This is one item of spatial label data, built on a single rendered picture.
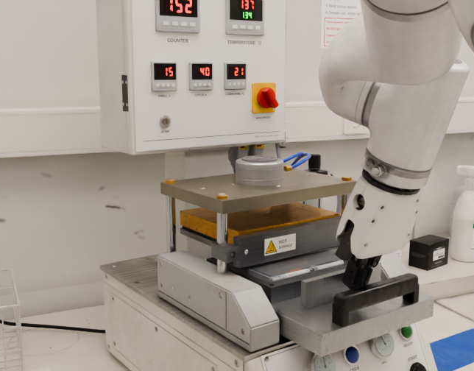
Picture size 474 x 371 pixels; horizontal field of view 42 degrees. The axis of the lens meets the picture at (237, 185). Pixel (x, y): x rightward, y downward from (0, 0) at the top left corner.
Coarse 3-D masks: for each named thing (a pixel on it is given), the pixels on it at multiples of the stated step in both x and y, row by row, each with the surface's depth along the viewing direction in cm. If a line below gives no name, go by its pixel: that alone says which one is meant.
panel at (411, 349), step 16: (400, 336) 93; (416, 336) 95; (272, 352) 81; (288, 352) 82; (304, 352) 83; (336, 352) 86; (368, 352) 89; (400, 352) 93; (416, 352) 94; (272, 368) 80; (288, 368) 81; (304, 368) 82; (336, 368) 85; (352, 368) 87; (368, 368) 88; (384, 368) 90; (400, 368) 92
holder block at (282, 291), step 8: (328, 248) 103; (216, 264) 95; (256, 264) 94; (240, 272) 90; (320, 272) 90; (328, 272) 91; (256, 280) 87; (288, 280) 87; (296, 280) 87; (264, 288) 86; (272, 288) 84; (280, 288) 85; (288, 288) 86; (296, 288) 87; (272, 296) 85; (280, 296) 86; (288, 296) 86; (296, 296) 87
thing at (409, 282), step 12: (396, 276) 85; (408, 276) 84; (360, 288) 80; (372, 288) 80; (384, 288) 81; (396, 288) 82; (408, 288) 84; (336, 300) 77; (348, 300) 77; (360, 300) 78; (372, 300) 80; (384, 300) 81; (408, 300) 86; (336, 312) 78; (348, 312) 77; (336, 324) 78; (348, 324) 78
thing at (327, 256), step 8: (336, 248) 100; (304, 256) 95; (312, 256) 95; (320, 256) 95; (328, 256) 95; (336, 256) 95; (264, 264) 91; (272, 264) 91; (280, 264) 91; (288, 264) 91; (296, 264) 91; (304, 264) 91; (312, 264) 91; (320, 264) 91; (264, 272) 88; (272, 272) 88; (280, 272) 88; (288, 272) 88
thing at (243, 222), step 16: (272, 208) 104; (288, 208) 104; (304, 208) 104; (320, 208) 104; (192, 224) 99; (208, 224) 95; (240, 224) 93; (256, 224) 93; (272, 224) 93; (288, 224) 94; (208, 240) 96
